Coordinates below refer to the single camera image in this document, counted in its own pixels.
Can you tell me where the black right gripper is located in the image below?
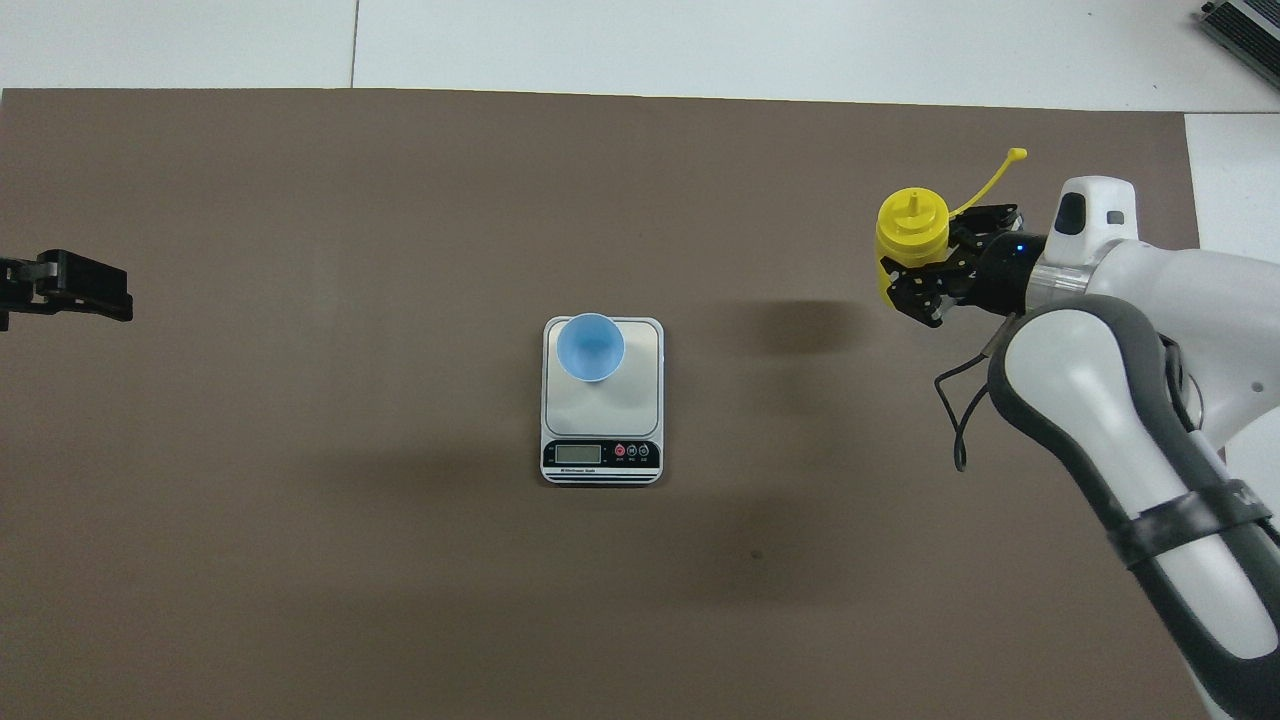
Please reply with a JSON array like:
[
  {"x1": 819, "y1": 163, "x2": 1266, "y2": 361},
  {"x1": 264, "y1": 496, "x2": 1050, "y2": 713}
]
[{"x1": 882, "y1": 203, "x2": 1047, "y2": 330}]

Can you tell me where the yellow squeeze bottle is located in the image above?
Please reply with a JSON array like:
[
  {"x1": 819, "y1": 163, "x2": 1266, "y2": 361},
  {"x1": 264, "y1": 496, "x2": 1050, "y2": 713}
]
[{"x1": 875, "y1": 147, "x2": 1029, "y2": 303}]

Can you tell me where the light blue plastic cup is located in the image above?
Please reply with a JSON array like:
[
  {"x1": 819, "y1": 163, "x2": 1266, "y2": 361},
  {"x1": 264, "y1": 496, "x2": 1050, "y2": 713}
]
[{"x1": 556, "y1": 313, "x2": 627, "y2": 384}]

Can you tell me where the silver digital kitchen scale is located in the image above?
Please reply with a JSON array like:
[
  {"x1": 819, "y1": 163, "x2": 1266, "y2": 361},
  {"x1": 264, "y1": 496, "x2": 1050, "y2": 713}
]
[{"x1": 540, "y1": 316, "x2": 665, "y2": 487}]

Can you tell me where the grey finned electronic box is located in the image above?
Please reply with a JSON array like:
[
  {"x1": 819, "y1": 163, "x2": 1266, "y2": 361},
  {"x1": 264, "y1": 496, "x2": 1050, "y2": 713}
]
[{"x1": 1200, "y1": 0, "x2": 1280, "y2": 93}]

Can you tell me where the brown paper mat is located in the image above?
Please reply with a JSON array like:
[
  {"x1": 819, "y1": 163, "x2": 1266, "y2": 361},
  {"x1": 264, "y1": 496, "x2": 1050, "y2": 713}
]
[{"x1": 0, "y1": 88, "x2": 1256, "y2": 720}]

